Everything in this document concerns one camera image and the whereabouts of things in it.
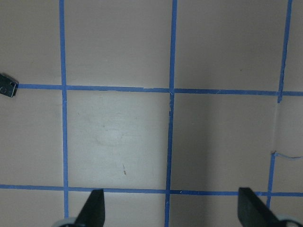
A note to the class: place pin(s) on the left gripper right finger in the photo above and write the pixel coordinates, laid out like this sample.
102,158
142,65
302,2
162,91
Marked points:
252,212

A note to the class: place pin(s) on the black flat bracket plate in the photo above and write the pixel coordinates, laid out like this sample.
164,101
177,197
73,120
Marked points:
8,85

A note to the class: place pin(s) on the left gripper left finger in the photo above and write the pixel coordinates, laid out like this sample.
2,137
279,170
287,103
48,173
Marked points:
92,213

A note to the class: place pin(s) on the loose blue tape thread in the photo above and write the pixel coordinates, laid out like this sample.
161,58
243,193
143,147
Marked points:
286,156

